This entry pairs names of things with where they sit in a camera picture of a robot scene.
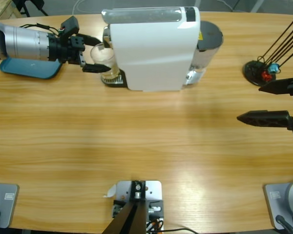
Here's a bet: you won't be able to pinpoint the clear drinking glass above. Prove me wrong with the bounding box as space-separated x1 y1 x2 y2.
90 43 121 83

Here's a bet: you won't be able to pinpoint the white capsule coffee machine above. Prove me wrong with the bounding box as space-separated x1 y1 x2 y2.
101 6 224 93

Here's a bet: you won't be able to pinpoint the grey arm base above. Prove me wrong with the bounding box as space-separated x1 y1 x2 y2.
263 179 293 230
0 183 20 229

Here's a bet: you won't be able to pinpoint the black capsule holder stand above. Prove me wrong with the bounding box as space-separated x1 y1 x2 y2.
243 16 293 88

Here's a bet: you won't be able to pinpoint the teal plastic tray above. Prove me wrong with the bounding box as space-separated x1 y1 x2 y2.
0 58 63 80

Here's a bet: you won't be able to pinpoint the black chair legs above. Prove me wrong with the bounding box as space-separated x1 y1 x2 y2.
13 0 49 17

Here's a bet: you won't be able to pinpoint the wooden crate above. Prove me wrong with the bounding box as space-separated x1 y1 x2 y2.
0 0 22 22

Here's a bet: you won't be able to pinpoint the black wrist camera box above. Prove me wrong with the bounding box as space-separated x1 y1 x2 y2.
60 16 79 39

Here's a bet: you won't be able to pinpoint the white floor cable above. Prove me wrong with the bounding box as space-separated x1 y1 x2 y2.
72 0 113 13

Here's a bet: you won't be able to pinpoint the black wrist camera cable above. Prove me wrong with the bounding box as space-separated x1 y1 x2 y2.
19 23 64 37

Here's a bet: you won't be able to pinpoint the white table frame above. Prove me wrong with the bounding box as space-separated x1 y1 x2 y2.
250 0 265 13

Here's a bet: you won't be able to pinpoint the black floor cable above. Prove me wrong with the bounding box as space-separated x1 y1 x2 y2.
223 0 235 12

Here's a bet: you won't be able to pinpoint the white camera mount dark post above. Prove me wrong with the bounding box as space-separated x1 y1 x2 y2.
103 179 166 234

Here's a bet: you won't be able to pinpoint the black mount cable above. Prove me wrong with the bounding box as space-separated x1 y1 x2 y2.
161 228 201 234

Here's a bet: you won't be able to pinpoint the orange mount cables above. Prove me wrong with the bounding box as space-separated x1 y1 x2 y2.
146 217 165 232

